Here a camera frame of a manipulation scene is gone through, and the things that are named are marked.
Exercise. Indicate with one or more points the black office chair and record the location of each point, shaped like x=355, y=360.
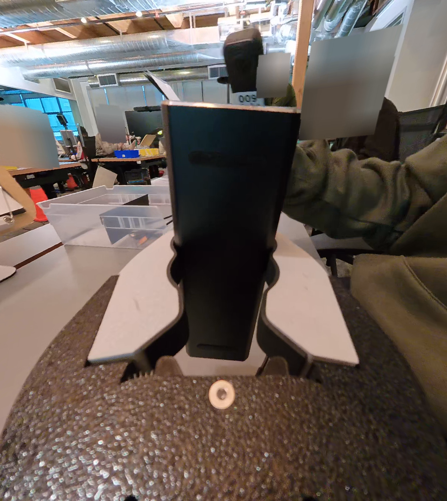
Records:
x=341, y=244

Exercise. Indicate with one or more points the black USB hub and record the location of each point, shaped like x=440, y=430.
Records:
x=227, y=215

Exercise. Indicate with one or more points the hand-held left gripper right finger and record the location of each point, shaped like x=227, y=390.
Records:
x=309, y=313

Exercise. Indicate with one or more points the large clear plastic bin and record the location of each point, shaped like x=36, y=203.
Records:
x=71, y=223

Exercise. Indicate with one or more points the orange traffic cone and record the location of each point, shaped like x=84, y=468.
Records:
x=71, y=184
x=39, y=207

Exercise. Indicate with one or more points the black mesh chair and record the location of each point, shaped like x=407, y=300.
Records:
x=423, y=129

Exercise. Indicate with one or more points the black tool case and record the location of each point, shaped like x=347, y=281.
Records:
x=139, y=182

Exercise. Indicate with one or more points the wooden post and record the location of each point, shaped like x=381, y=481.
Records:
x=303, y=39

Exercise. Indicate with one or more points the wooden edge office table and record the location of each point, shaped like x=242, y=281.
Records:
x=43, y=170
x=129, y=159

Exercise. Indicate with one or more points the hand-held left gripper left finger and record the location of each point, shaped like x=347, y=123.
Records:
x=137, y=305

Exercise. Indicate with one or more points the black computer monitor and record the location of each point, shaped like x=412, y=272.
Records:
x=141, y=123

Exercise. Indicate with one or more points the copper coloured small part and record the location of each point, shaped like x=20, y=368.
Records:
x=137, y=237

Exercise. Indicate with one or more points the silver ventilation duct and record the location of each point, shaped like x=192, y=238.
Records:
x=90, y=43

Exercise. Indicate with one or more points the grey desk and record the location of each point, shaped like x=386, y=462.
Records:
x=51, y=293
x=31, y=242

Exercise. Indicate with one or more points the grey board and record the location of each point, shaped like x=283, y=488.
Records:
x=104, y=178

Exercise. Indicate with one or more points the small yellow bin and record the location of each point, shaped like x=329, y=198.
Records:
x=148, y=152

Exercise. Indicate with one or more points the small blue bin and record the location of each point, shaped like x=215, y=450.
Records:
x=125, y=154

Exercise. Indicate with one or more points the person's green hoodie torso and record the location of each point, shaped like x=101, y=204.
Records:
x=423, y=332

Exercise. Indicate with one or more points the large glass window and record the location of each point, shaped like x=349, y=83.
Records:
x=66, y=113

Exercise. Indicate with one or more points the white air vent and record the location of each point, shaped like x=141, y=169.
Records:
x=217, y=72
x=108, y=80

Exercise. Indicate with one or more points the small clear organizer tray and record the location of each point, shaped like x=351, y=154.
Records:
x=129, y=223

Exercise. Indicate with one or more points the person's right forearm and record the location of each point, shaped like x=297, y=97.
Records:
x=364, y=188

